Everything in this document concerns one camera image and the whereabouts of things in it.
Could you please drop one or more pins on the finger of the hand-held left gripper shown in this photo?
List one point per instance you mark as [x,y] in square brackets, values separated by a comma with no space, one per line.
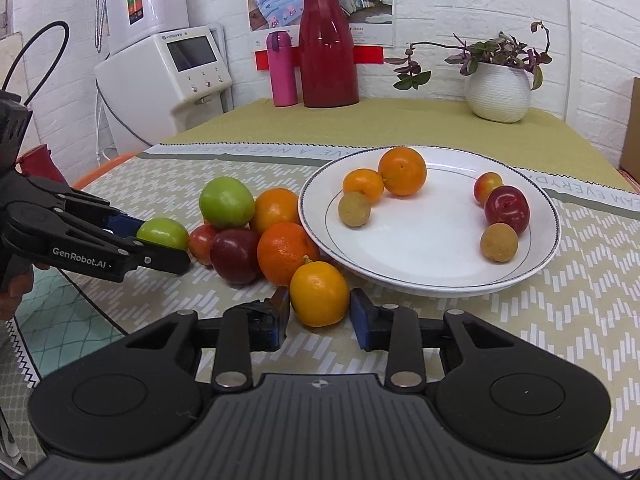
[75,196]
[115,256]

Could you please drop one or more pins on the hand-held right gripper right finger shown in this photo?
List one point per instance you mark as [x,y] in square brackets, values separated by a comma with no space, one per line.
[362,325]

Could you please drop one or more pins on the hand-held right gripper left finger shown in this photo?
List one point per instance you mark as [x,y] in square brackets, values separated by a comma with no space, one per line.
[274,337]

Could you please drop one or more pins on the yellow orange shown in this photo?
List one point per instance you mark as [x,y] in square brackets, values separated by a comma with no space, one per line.
[319,293]

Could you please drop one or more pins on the small green apple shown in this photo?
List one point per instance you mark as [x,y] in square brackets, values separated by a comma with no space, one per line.
[165,231]

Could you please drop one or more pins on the dark orange tangerine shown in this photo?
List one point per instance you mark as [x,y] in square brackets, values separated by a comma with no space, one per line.
[286,252]

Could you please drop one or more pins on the small red apple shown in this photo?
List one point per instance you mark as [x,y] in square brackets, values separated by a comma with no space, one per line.
[201,244]

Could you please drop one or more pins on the dark red plum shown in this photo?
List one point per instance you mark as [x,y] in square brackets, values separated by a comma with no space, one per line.
[235,256]
[506,208]

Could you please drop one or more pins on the white plate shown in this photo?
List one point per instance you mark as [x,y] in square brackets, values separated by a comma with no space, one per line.
[430,230]

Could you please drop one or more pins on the large green apple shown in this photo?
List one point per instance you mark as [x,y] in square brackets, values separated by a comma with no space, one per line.
[226,201]

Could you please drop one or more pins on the small orange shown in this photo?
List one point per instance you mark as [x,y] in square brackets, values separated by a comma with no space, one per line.
[363,185]

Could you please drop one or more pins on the big orange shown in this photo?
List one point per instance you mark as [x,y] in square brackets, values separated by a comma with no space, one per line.
[402,171]

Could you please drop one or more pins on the yellow red plum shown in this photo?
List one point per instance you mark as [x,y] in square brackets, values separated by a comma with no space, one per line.
[487,186]

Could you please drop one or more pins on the person's left hand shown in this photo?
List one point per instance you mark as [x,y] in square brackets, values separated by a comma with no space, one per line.
[12,290]

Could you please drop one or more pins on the orange chair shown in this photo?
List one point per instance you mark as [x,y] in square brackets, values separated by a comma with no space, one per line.
[100,172]

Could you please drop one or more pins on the red pitcher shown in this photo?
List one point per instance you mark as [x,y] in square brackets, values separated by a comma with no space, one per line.
[37,160]

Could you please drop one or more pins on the white water dispenser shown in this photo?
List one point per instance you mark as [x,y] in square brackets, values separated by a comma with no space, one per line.
[140,90]

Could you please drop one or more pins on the chevron patterned tablecloth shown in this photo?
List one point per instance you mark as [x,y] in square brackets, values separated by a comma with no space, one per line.
[575,335]

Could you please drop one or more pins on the olive green table mat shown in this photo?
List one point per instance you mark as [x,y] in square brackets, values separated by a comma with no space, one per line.
[425,120]

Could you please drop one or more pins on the pink bottle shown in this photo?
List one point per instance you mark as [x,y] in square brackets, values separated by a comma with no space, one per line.
[281,75]

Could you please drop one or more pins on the potted plant white pot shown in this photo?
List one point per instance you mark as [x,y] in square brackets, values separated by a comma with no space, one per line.
[497,92]

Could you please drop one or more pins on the red thermos jug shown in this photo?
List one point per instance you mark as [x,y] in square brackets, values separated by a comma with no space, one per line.
[327,55]

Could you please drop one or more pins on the brown cardboard box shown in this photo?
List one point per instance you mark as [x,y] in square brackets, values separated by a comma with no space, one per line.
[632,130]

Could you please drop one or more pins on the red wall strip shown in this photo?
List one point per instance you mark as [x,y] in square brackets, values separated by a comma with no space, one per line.
[370,55]

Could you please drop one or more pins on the wall poster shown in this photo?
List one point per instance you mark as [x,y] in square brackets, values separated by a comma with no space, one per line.
[370,10]

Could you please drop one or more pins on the white wall conduit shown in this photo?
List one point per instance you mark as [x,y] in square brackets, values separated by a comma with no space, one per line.
[565,35]

